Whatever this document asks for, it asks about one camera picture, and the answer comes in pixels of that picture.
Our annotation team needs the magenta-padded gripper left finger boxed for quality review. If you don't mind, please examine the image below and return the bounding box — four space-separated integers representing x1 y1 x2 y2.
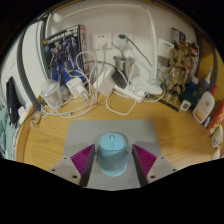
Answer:
49 143 97 188

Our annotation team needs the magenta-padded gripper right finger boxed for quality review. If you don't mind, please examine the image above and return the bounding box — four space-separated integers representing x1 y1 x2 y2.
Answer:
131 143 178 187

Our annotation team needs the light blue computer mouse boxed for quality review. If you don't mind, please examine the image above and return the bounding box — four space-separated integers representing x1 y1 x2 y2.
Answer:
96 131 129 178

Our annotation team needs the grey mouse pad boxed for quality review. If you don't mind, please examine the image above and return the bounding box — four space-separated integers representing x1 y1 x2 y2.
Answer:
61 119 163 192

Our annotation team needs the black ruler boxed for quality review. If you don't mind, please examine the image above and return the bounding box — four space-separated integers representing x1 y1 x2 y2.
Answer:
145 93 181 113

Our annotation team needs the white red-pump lotion bottle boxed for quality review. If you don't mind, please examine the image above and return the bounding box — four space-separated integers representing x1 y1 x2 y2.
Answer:
192 84 218 125

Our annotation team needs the dark green round container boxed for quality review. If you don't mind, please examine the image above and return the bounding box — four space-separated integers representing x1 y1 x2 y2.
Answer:
178 89 194 104

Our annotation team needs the clear plastic cup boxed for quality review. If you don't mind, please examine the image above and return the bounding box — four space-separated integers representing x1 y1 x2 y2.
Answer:
39 79 64 108

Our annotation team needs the white desk lamp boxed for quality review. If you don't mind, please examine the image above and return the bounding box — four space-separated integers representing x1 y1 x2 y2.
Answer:
53 4 164 96

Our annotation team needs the white power strip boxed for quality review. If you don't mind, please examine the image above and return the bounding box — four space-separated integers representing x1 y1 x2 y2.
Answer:
113 85 147 103

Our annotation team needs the black bag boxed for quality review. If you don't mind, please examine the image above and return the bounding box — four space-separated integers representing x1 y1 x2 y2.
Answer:
5 75 25 125

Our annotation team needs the blue bottle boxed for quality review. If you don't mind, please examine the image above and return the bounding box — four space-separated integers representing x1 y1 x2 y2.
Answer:
187 75 199 96

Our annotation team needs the dark white-nozzle squeeze bottle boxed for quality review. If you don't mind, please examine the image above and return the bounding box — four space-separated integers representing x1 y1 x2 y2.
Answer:
196 67 213 101

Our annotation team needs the steel cup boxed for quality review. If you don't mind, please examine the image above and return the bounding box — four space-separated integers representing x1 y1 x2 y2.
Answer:
113 55 136 79

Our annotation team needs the blue robot model kit box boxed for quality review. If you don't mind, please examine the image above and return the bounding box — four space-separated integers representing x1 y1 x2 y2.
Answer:
42 23 88 86

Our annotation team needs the colourful figure box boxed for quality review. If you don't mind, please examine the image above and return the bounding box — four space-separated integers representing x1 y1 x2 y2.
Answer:
169 27 201 88

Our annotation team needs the white cable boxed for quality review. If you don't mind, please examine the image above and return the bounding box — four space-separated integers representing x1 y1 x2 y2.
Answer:
105 93 138 116

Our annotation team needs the white wall box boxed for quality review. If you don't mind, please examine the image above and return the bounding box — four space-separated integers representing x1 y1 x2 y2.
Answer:
156 38 174 59

